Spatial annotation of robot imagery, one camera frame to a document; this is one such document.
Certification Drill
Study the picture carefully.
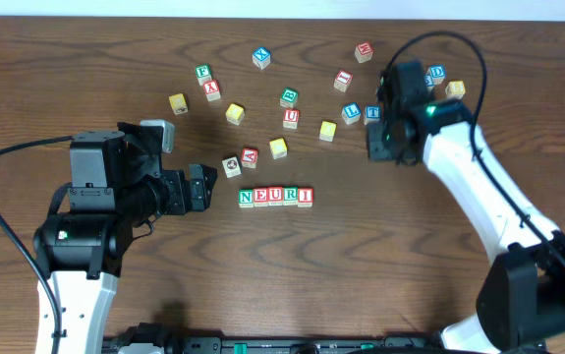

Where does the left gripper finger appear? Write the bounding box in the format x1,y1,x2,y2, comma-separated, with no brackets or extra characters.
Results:
199,164,218,195
190,164,211,211

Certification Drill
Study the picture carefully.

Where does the green N block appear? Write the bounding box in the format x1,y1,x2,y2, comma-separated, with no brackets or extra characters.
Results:
238,189,254,208

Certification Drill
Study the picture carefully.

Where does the red E block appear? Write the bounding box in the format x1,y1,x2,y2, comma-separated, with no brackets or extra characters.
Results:
253,188,269,207

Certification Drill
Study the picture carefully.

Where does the red u block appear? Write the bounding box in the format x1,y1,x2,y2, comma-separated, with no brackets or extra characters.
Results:
283,109,300,130
267,186,284,207

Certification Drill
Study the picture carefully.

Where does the green R block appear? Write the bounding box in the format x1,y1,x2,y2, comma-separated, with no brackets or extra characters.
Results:
283,187,298,206

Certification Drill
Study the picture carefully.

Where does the red i block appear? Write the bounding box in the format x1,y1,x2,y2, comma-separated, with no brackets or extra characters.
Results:
333,70,353,92
298,188,314,207

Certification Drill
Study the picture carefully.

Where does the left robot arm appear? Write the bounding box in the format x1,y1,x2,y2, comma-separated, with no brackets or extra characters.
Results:
33,120,218,353

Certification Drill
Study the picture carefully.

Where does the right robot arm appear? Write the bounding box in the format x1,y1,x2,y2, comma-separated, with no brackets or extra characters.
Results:
367,61,565,353

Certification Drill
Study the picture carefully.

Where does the white soccer ball block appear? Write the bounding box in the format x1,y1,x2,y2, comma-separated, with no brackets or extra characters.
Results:
222,156,242,178

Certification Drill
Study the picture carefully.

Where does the blue T block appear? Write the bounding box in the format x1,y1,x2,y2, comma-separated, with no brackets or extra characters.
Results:
364,105,381,125

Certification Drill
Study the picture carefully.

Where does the red A block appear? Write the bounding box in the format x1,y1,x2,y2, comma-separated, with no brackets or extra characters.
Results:
240,147,258,169

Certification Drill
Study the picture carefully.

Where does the yellow block far left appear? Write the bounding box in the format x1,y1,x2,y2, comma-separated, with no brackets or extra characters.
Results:
169,93,189,115

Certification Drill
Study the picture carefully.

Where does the blue L block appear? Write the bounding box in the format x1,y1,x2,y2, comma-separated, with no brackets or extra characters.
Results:
341,102,362,125

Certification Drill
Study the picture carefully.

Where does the yellow O block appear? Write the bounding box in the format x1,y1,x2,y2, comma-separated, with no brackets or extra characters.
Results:
226,103,245,126

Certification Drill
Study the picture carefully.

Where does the blue 5 block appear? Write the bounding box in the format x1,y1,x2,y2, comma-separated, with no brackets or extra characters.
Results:
424,74,435,91

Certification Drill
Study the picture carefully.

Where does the plain yellow block centre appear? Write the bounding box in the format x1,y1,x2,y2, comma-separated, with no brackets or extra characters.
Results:
319,121,337,142

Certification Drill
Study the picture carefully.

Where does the yellow block beside E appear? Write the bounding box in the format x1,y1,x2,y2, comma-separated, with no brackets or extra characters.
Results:
269,138,288,159

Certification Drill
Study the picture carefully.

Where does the yellow 8 block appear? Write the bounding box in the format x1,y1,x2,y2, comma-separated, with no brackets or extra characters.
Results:
445,81,466,99

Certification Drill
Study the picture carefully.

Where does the blue D block upper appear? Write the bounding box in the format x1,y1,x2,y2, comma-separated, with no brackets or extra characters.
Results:
426,65,446,86

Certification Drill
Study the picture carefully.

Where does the red Y block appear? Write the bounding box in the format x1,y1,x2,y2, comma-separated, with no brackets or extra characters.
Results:
202,80,221,101

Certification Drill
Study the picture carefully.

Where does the green F block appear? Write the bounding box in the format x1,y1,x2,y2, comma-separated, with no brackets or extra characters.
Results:
195,64,212,86

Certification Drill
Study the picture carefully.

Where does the red block top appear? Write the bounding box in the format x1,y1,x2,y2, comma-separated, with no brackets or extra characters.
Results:
355,41,374,64

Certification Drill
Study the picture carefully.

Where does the green B block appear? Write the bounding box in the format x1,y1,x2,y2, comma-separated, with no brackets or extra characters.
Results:
279,88,299,109

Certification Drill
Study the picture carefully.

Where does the blue X block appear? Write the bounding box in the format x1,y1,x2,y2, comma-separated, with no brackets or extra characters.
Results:
252,47,271,70

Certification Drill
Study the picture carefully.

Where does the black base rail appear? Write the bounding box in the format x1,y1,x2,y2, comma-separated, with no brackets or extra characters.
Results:
101,336,445,354

